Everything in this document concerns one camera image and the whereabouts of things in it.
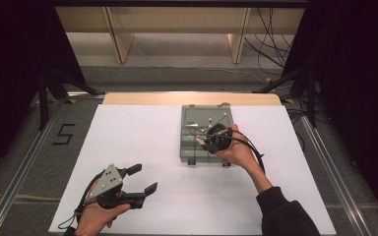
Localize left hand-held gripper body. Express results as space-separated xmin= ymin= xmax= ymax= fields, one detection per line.
xmin=84 ymin=163 xmax=147 ymax=210

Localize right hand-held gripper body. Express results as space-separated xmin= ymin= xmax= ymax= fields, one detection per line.
xmin=185 ymin=110 xmax=234 ymax=155

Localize clear plastic compartment box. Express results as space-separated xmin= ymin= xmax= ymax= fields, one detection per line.
xmin=179 ymin=103 xmax=235 ymax=167

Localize person's right hand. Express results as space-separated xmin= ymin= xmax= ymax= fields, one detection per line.
xmin=220 ymin=123 xmax=261 ymax=174

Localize person's left hand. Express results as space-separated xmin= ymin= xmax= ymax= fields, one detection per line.
xmin=74 ymin=178 xmax=132 ymax=236

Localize white table mat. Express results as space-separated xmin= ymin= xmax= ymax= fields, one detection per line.
xmin=48 ymin=103 xmax=338 ymax=235

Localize black tripod stand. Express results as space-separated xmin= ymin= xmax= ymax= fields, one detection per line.
xmin=252 ymin=65 xmax=318 ymax=129
xmin=37 ymin=68 xmax=106 ymax=131

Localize black overhead bar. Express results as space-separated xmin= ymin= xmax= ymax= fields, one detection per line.
xmin=53 ymin=0 xmax=309 ymax=9

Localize black curtain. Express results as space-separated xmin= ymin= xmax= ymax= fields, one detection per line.
xmin=282 ymin=0 xmax=378 ymax=227
xmin=0 ymin=0 xmax=87 ymax=188

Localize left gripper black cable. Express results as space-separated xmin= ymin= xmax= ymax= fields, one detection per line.
xmin=57 ymin=171 xmax=104 ymax=230

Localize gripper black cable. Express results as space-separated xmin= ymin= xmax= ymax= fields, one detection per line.
xmin=57 ymin=171 xmax=104 ymax=230
xmin=230 ymin=129 xmax=266 ymax=174

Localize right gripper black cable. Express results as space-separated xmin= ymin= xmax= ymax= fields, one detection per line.
xmin=230 ymin=129 xmax=266 ymax=174

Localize black floor cables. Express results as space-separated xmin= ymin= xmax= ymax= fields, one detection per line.
xmin=280 ymin=92 xmax=308 ymax=152

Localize aluminium floor rail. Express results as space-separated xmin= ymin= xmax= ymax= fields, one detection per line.
xmin=0 ymin=92 xmax=106 ymax=236
xmin=299 ymin=115 xmax=372 ymax=236

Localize bundle of black cables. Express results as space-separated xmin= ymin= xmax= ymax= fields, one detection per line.
xmin=244 ymin=8 xmax=296 ymax=77

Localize light wooden furniture frame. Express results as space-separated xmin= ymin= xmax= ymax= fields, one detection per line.
xmin=55 ymin=6 xmax=306 ymax=65

